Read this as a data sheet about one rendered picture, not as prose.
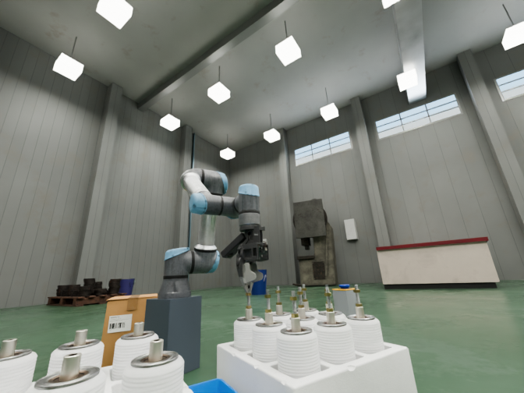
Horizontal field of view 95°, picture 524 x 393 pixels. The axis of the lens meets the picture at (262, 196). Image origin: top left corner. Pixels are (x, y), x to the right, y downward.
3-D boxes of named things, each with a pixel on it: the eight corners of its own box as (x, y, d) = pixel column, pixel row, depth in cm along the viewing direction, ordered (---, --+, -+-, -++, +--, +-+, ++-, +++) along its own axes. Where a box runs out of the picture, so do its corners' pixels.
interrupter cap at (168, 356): (128, 361, 42) (129, 356, 43) (172, 352, 46) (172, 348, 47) (132, 373, 36) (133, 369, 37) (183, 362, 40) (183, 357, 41)
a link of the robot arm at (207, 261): (185, 270, 128) (196, 169, 130) (212, 269, 135) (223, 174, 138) (190, 277, 117) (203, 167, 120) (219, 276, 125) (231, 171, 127)
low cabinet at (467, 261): (482, 281, 556) (471, 246, 581) (504, 288, 377) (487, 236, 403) (397, 283, 648) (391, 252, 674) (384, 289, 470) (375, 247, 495)
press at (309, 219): (346, 284, 721) (334, 200, 803) (332, 287, 625) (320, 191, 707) (304, 285, 794) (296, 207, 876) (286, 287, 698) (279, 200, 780)
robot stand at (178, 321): (139, 374, 103) (146, 299, 113) (175, 361, 117) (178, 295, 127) (164, 382, 94) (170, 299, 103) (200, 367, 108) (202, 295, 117)
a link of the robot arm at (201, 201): (177, 163, 123) (196, 190, 82) (198, 166, 129) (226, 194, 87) (173, 184, 126) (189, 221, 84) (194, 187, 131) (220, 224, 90)
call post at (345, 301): (343, 382, 86) (331, 290, 96) (356, 377, 90) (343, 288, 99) (360, 390, 81) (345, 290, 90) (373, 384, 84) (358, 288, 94)
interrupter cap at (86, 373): (39, 379, 36) (40, 373, 36) (99, 366, 40) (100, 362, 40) (27, 398, 30) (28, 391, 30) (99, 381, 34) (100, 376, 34)
